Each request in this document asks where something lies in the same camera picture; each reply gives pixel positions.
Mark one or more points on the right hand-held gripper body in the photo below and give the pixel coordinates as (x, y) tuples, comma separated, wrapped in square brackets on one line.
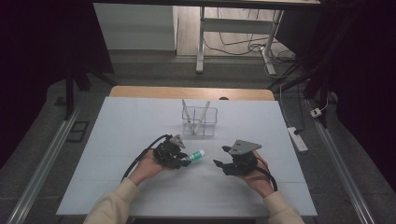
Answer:
[(241, 163)]

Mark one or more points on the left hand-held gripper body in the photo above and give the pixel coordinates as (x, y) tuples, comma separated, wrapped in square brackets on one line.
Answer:
[(166, 154)]

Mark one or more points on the green and white glue stick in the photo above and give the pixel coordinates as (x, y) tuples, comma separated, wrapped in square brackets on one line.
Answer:
[(196, 155)]

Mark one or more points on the clear plastic pen holder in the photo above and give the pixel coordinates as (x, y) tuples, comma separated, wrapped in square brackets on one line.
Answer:
[(208, 124)]

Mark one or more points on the white pen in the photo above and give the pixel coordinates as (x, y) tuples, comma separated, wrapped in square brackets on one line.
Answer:
[(202, 116)]

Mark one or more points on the clear silver pen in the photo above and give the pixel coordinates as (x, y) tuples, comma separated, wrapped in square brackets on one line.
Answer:
[(186, 113)]

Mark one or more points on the person's left hand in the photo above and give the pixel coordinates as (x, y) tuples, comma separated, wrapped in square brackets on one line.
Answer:
[(148, 169)]

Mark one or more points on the white table mat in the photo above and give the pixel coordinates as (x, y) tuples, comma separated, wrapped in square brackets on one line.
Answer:
[(124, 124)]

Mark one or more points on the white power strip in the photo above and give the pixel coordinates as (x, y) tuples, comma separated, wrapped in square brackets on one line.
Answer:
[(297, 139)]

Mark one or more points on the wooden table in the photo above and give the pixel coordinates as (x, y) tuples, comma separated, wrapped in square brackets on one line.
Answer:
[(174, 92)]

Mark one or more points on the small white adapter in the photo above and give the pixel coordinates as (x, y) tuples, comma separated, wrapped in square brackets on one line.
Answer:
[(316, 112)]

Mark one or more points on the black stand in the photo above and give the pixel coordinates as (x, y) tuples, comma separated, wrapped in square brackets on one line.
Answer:
[(70, 93), (314, 84)]

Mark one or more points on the white cabinet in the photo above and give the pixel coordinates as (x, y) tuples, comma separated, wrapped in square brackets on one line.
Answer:
[(137, 28)]

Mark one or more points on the black floor frame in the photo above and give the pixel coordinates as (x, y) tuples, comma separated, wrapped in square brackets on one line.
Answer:
[(77, 132)]

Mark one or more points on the aluminium floor rail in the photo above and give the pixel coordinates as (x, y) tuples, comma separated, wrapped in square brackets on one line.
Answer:
[(43, 161), (341, 168)]

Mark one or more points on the white desk frame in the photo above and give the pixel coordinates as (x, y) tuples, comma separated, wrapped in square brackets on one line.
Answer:
[(236, 25)]

